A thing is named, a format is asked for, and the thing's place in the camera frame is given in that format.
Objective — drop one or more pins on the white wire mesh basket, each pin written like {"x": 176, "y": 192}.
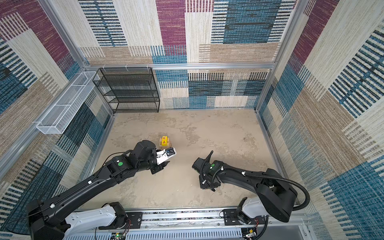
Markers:
{"x": 60, "y": 115}

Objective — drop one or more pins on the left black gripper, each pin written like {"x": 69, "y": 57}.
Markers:
{"x": 160, "y": 167}

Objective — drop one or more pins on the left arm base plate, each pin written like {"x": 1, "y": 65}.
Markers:
{"x": 132, "y": 220}

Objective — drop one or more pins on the black wire shelf rack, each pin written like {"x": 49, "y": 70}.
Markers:
{"x": 128, "y": 90}

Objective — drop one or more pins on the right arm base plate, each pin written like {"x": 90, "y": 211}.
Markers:
{"x": 230, "y": 218}

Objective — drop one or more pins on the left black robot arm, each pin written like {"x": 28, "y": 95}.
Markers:
{"x": 56, "y": 218}

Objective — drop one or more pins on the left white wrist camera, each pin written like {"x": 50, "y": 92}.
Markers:
{"x": 165, "y": 155}

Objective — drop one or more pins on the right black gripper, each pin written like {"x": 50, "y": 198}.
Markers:
{"x": 204, "y": 186}

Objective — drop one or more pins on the aluminium front rail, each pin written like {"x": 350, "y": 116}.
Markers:
{"x": 202, "y": 224}

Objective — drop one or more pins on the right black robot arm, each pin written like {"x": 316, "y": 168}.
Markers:
{"x": 275, "y": 197}

